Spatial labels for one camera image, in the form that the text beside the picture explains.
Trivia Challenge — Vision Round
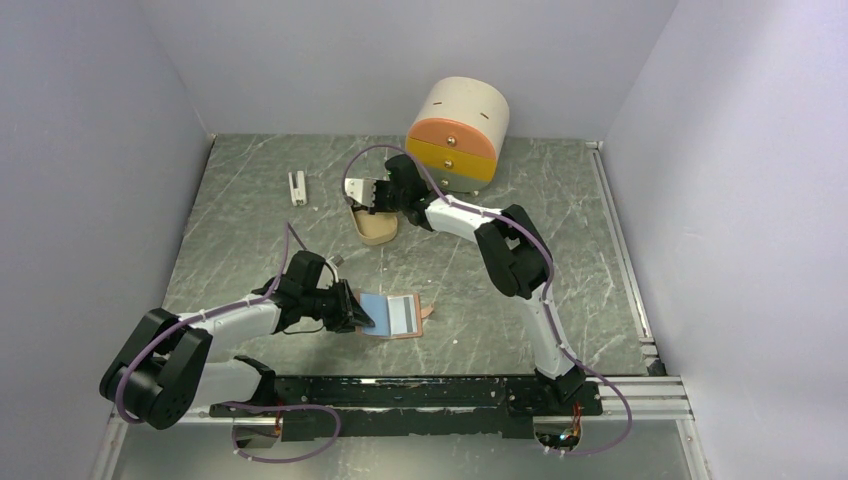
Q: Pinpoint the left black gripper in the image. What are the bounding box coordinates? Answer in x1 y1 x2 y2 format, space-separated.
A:
301 278 375 334

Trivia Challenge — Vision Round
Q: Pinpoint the pink card holder wallet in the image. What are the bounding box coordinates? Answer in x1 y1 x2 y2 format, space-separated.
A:
357 293 434 340

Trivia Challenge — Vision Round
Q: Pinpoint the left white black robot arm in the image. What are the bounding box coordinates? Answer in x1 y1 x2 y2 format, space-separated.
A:
99 251 375 430

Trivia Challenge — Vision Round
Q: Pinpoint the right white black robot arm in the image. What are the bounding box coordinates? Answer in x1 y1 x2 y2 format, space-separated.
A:
345 155 586 414

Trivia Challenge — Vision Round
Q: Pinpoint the beige oval tray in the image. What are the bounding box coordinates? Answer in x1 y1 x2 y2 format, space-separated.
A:
351 208 398 246

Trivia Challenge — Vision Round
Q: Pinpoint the round three-drawer organizer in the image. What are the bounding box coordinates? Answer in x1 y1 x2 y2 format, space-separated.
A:
405 76 510 193

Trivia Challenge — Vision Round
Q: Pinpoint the small white clip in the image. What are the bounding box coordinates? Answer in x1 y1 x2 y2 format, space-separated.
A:
288 170 308 206

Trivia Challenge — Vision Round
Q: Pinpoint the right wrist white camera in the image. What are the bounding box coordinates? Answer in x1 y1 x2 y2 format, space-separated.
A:
343 177 376 208

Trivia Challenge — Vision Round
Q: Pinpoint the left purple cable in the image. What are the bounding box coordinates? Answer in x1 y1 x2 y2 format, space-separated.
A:
113 221 342 464

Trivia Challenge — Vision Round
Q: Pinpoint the purple cable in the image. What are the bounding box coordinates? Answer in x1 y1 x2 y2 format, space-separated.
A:
342 145 634 458
113 221 342 464

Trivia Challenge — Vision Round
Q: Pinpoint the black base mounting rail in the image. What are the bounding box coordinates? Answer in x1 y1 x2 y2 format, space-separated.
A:
209 374 603 442

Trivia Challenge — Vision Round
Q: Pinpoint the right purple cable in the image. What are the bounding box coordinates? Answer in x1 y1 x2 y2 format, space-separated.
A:
342 145 634 458

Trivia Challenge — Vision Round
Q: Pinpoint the aluminium frame rail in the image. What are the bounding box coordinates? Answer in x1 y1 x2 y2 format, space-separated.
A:
99 134 709 479

